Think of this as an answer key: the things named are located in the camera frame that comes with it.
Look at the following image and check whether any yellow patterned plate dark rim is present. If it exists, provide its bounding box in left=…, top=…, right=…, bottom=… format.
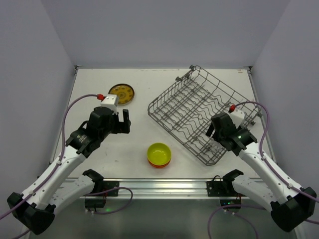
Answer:
left=108, top=83, right=135, bottom=106

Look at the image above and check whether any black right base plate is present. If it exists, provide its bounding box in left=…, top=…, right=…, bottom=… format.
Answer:
left=206, top=180, right=226, bottom=197

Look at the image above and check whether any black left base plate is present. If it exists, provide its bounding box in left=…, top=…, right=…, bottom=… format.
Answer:
left=103, top=181, right=120, bottom=198

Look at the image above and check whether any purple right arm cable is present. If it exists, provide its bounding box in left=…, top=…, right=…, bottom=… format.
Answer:
left=207, top=101, right=319, bottom=239

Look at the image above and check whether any left controller box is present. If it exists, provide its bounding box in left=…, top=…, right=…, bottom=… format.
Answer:
left=84, top=199, right=106, bottom=209

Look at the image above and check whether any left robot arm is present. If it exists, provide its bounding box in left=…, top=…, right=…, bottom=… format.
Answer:
left=7, top=107, right=131, bottom=235

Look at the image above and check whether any lime green bowl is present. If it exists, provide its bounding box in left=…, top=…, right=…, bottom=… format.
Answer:
left=147, top=143, right=171, bottom=165

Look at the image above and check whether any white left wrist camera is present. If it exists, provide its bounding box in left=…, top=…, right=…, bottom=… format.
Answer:
left=100, top=94, right=119, bottom=115

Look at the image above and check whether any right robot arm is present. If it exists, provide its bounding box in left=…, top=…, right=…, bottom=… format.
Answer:
left=206, top=111, right=317, bottom=232

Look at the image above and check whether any orange bowl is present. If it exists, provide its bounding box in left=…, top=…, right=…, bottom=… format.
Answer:
left=148, top=161, right=170, bottom=168

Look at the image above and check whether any aluminium mounting rail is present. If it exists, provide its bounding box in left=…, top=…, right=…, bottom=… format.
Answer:
left=104, top=179, right=246, bottom=199

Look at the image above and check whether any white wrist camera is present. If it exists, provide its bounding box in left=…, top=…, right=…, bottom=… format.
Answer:
left=229, top=109, right=246, bottom=128
left=100, top=94, right=119, bottom=115

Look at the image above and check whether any right controller box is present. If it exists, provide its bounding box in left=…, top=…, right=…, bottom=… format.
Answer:
left=219, top=199, right=242, bottom=210

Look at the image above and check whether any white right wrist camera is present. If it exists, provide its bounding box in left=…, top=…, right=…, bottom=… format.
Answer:
left=229, top=109, right=246, bottom=128

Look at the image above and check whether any grey wire dish rack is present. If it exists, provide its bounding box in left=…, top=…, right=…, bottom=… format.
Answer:
left=148, top=65, right=254, bottom=166

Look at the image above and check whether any clear glass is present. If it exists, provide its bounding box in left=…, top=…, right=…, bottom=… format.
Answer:
left=210, top=141, right=224, bottom=152

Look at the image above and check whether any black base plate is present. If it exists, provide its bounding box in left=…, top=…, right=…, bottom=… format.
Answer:
left=103, top=181, right=120, bottom=198
left=206, top=180, right=226, bottom=197

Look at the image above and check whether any controller box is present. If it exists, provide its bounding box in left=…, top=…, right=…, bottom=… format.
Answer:
left=219, top=199, right=242, bottom=210
left=84, top=199, right=106, bottom=209

